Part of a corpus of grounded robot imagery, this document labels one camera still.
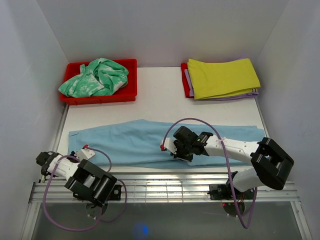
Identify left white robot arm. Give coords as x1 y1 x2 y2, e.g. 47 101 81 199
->
35 147 117 207

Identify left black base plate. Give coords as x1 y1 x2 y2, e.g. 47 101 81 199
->
72 184 122 202

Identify red plastic bin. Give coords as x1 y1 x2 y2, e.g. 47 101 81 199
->
58 58 138 106

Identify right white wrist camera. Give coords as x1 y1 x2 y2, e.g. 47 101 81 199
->
160 137 177 155

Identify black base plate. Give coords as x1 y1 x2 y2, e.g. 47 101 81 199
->
72 184 122 202
207 184 255 201

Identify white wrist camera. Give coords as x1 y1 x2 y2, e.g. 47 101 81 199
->
160 137 177 155
74 145 96 161

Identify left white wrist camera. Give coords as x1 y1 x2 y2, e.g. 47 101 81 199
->
74 145 96 161

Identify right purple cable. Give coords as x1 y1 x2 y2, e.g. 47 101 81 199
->
161 117 258 230

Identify yellow folded trousers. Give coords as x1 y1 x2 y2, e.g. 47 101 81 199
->
187 57 261 100

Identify purple cable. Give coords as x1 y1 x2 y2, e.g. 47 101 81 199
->
42 146 128 232
161 117 258 230

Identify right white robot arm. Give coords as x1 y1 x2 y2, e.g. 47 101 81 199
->
164 126 294 200

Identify light blue trousers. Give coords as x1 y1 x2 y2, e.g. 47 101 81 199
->
67 118 266 169

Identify lilac folded trousers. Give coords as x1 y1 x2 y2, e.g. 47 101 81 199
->
184 57 260 101

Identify green white patterned trousers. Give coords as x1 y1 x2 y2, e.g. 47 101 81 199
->
58 58 129 98

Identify aluminium rail frame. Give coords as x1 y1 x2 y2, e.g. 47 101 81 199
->
21 99 313 240

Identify red folded trousers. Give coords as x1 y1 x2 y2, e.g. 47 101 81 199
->
180 62 194 99

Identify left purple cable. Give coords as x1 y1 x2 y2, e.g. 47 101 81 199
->
42 146 128 232

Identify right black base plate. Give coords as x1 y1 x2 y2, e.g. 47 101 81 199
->
207 184 255 201

